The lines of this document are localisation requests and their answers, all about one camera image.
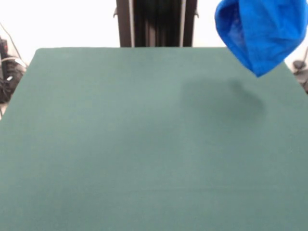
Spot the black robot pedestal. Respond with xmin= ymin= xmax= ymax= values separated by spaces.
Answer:
xmin=113 ymin=0 xmax=200 ymax=48

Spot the black chair base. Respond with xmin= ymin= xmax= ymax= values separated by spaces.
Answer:
xmin=292 ymin=60 xmax=308 ymax=94

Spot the black cable bundle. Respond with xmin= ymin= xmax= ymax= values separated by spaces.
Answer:
xmin=0 ymin=36 xmax=26 ymax=104

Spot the blue printed t-shirt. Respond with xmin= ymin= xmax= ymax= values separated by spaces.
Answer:
xmin=215 ymin=0 xmax=308 ymax=78

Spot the dark green table cloth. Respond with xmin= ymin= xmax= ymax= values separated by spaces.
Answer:
xmin=0 ymin=47 xmax=308 ymax=231

